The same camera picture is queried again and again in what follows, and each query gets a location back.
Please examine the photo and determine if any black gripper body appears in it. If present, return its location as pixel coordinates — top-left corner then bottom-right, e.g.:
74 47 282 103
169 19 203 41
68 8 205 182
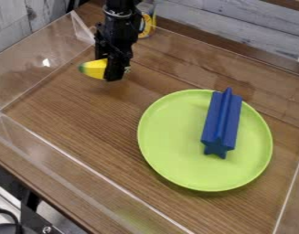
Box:
95 10 142 59

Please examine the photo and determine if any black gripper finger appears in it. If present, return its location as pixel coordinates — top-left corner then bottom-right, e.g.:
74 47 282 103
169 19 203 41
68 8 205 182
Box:
95 39 108 60
104 56 130 81

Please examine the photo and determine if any yellow toy banana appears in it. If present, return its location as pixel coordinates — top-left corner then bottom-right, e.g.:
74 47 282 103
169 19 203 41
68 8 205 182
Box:
79 58 107 80

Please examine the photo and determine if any blue foam block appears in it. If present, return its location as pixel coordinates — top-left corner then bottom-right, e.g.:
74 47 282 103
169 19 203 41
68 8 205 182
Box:
201 88 242 159

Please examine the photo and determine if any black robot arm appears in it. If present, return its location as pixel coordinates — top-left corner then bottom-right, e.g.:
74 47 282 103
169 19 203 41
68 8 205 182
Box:
95 0 143 81

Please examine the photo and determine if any green round plate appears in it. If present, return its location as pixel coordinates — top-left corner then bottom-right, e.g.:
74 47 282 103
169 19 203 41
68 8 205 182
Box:
136 89 275 193

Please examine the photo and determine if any yellow labelled tin can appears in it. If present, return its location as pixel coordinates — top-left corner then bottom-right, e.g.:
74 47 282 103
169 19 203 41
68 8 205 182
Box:
136 0 157 39

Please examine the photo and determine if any black metal bracket with bolt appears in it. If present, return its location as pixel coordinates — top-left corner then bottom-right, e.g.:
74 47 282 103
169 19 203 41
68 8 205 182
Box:
22 204 63 234

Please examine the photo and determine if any black cable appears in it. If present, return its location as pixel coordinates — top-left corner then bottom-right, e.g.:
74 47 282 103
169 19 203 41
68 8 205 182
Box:
0 208 22 234

